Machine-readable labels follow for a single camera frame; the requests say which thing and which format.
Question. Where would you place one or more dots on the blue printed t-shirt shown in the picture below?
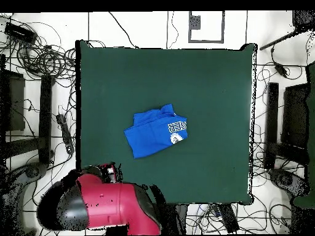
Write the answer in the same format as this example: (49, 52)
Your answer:
(152, 132)

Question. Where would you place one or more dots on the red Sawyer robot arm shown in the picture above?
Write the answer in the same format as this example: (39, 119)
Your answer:
(108, 204)

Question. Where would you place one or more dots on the dark flat panel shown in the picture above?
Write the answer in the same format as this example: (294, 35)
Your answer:
(16, 103)
(295, 110)

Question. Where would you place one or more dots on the black power strip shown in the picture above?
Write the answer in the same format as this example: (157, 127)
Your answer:
(228, 218)
(66, 134)

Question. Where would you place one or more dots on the dark stand base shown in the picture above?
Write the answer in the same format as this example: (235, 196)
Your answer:
(283, 178)
(32, 170)

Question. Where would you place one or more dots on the black upright bar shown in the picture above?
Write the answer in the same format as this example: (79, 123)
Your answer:
(272, 110)
(45, 118)

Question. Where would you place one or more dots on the dark green table cloth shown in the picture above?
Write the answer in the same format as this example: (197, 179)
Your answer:
(196, 98)

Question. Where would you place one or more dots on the black electronics box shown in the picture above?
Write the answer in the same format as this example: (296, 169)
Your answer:
(21, 32)

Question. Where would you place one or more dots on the black power adapter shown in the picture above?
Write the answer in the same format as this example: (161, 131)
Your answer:
(281, 69)

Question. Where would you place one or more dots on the green cloth of neighbouring table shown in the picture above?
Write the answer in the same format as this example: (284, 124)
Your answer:
(312, 98)

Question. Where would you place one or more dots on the black tripod stand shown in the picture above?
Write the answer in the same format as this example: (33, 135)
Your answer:
(304, 19)

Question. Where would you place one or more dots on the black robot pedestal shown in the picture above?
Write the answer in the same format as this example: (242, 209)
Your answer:
(176, 217)

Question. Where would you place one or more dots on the grey square floor frame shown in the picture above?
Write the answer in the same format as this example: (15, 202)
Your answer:
(206, 41)

